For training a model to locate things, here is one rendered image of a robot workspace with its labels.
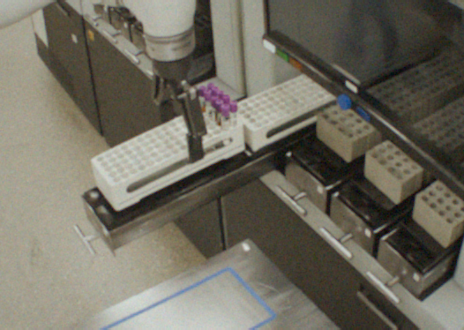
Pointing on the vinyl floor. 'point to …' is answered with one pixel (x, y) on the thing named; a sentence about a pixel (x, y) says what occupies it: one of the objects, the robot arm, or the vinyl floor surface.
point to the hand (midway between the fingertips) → (181, 137)
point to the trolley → (218, 299)
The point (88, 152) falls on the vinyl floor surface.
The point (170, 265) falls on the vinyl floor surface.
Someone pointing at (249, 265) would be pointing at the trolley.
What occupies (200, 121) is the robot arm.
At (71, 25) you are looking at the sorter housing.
